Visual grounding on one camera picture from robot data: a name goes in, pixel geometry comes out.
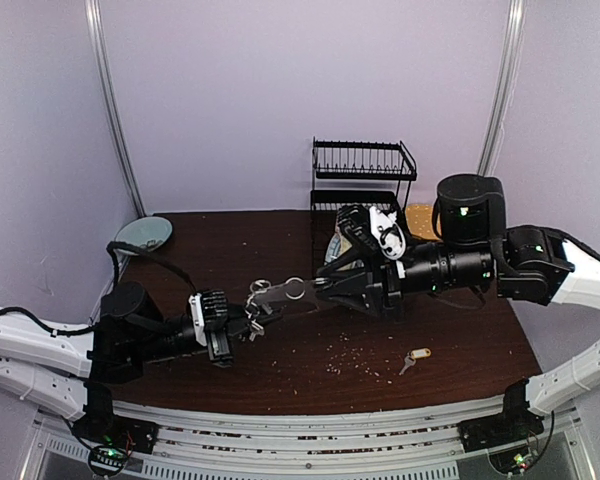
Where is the silver key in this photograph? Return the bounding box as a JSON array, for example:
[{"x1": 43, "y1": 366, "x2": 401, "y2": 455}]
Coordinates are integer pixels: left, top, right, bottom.
[{"x1": 248, "y1": 321, "x2": 265, "y2": 342}]

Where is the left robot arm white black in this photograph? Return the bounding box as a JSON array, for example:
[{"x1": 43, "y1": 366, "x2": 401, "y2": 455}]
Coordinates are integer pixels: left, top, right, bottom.
[{"x1": 0, "y1": 282, "x2": 281, "y2": 445}]

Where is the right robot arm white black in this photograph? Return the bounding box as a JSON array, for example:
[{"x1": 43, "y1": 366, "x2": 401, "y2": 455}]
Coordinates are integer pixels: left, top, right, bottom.
[{"x1": 315, "y1": 173, "x2": 600, "y2": 317}]

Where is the beige blue patterned bowl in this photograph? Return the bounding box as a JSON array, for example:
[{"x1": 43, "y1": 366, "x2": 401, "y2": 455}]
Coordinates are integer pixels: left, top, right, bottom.
[{"x1": 324, "y1": 232, "x2": 351, "y2": 264}]

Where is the yellow dotted plate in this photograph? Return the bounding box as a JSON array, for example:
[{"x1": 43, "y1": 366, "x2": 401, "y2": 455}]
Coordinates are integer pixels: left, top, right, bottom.
[{"x1": 405, "y1": 204, "x2": 439, "y2": 241}]

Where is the key with yellow tag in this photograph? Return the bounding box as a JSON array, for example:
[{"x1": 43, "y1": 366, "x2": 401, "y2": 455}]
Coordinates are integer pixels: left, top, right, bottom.
[{"x1": 399, "y1": 348, "x2": 431, "y2": 376}]

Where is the light blue floral plate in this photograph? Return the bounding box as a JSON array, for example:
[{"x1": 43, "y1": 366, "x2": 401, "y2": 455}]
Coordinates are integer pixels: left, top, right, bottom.
[{"x1": 114, "y1": 216, "x2": 173, "y2": 252}]

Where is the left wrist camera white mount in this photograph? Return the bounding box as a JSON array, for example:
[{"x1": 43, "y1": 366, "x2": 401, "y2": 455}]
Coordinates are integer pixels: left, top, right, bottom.
[{"x1": 188, "y1": 293, "x2": 207, "y2": 347}]

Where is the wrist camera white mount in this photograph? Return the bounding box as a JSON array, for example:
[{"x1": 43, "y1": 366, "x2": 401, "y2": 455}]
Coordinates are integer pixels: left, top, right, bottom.
[
  {"x1": 188, "y1": 293, "x2": 207, "y2": 347},
  {"x1": 369, "y1": 206, "x2": 407, "y2": 260}
]

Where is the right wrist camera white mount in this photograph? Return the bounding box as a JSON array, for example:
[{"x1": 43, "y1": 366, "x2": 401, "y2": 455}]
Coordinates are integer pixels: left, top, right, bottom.
[{"x1": 369, "y1": 206, "x2": 407, "y2": 260}]

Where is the black wire dish rack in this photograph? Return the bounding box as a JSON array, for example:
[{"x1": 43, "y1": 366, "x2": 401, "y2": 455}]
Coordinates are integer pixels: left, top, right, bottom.
[{"x1": 309, "y1": 136, "x2": 419, "y2": 266}]

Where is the black braided cable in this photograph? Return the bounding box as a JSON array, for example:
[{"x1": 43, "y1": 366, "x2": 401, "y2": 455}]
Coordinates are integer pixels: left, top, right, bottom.
[{"x1": 0, "y1": 240, "x2": 201, "y2": 341}]

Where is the aluminium front rail base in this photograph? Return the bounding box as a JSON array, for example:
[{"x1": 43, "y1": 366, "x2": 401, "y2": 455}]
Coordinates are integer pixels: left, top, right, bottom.
[{"x1": 16, "y1": 396, "x2": 600, "y2": 479}]

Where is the right aluminium frame post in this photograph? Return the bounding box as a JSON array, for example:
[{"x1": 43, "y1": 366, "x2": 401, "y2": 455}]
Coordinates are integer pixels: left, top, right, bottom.
[{"x1": 477, "y1": 0, "x2": 527, "y2": 176}]

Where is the aluminium frame post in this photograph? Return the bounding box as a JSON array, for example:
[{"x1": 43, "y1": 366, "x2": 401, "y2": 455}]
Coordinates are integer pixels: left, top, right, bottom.
[
  {"x1": 84, "y1": 0, "x2": 146, "y2": 218},
  {"x1": 477, "y1": 0, "x2": 527, "y2": 176}
]

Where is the left aluminium frame post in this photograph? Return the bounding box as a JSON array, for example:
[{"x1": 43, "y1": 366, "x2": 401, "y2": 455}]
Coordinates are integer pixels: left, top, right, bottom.
[{"x1": 84, "y1": 0, "x2": 146, "y2": 218}]

